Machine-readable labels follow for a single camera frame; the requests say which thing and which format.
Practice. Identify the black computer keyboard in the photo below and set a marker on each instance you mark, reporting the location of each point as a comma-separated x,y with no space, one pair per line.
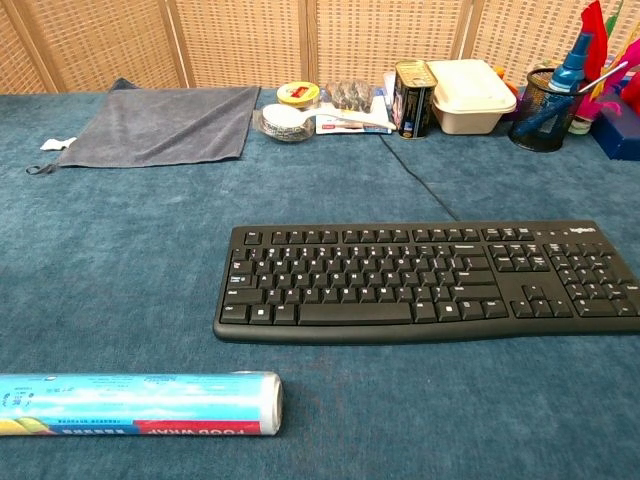
360,315

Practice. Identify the round yellow tin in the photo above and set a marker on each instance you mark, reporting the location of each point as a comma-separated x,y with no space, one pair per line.
297,93

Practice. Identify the black gold-top tin can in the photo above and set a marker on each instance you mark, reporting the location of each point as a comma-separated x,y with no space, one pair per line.
412,105

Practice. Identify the blue felt table cover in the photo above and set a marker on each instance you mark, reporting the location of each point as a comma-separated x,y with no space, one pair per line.
150,250

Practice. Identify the grey microfibre towel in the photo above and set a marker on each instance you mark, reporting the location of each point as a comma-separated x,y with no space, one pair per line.
160,125

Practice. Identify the beige lidded lunch box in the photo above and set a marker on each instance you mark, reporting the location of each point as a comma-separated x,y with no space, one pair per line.
470,95

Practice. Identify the wooden rattan folding screen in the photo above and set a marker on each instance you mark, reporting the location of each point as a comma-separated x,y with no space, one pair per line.
240,40

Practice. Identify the blue food wrap roll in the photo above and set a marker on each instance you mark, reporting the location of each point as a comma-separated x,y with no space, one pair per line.
150,400

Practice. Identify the small orange object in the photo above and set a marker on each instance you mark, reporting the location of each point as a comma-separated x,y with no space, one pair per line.
500,74

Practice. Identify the black mesh pen holder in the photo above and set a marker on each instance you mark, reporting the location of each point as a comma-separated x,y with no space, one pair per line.
540,125

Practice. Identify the white towel label tag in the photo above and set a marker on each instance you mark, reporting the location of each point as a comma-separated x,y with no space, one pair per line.
57,144

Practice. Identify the blue spray bottle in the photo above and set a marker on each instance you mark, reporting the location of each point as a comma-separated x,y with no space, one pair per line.
570,75

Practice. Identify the dark blue box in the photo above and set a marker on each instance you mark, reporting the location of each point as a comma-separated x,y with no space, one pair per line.
620,135

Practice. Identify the pink thin stick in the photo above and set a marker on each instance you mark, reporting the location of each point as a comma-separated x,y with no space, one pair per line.
610,75

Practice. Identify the colourful feather bunch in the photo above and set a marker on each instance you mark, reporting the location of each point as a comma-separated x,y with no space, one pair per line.
595,45

